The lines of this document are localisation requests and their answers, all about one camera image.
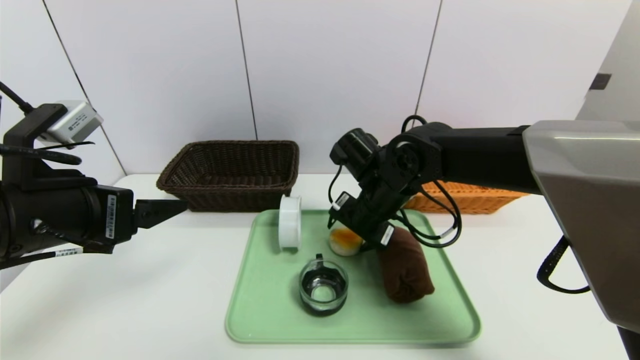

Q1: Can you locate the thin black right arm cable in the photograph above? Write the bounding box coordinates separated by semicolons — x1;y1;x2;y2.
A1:
327;115;463;249

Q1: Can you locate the orange wicker basket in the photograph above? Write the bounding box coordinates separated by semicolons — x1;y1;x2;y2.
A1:
404;181;531;215

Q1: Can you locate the white plastic spool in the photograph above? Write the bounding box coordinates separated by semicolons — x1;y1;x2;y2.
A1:
278;195;303;251

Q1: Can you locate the brown towel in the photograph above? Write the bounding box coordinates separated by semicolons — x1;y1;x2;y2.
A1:
376;226;436;304

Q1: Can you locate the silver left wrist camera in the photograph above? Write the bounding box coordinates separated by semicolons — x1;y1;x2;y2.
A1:
46;100;105;147

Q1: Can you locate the black left camera bracket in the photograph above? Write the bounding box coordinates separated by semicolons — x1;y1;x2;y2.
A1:
2;103;98;192

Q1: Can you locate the dark brown wicker basket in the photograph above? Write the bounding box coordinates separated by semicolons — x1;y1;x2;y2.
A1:
156;140;301;213

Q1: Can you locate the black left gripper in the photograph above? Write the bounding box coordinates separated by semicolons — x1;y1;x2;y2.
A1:
24;184;188;254

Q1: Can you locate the light green plastic tray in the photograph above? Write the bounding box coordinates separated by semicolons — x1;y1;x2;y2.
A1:
224;208;482;346

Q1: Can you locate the black cable with white label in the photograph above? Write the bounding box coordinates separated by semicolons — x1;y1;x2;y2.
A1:
0;240;113;271

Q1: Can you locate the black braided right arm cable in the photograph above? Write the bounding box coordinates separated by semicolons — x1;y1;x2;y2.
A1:
536;235;592;295

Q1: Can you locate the yellow-topped egg tart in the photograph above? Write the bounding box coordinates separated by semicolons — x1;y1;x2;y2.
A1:
329;227;364;257

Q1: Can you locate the black left camera cable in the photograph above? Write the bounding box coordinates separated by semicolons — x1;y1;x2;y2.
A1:
0;81;83;166

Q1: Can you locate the glass cup with black base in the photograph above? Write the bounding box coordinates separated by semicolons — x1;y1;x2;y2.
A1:
299;253;349;317

